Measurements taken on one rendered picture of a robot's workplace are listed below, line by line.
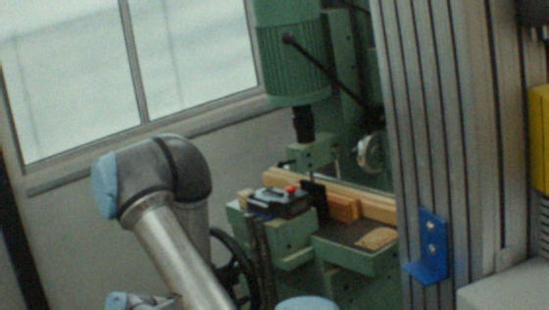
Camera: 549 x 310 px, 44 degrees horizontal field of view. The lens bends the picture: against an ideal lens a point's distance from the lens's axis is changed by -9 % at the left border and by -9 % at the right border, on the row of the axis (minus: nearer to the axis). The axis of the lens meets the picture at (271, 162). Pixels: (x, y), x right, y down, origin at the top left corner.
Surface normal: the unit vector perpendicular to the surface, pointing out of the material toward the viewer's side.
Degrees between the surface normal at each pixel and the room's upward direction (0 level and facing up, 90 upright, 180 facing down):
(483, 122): 90
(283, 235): 90
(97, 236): 90
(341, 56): 90
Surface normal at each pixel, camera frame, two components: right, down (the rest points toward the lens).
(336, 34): 0.62, 0.16
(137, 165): 0.29, -0.56
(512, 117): 0.33, 0.26
